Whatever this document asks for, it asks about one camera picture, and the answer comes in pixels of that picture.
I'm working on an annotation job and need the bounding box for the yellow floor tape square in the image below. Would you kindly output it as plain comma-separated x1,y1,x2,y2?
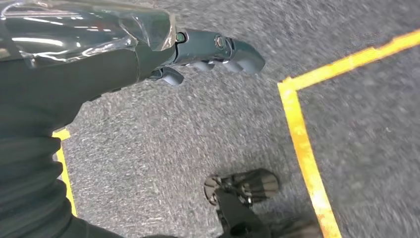
52,128,78,218
277,29,420,238

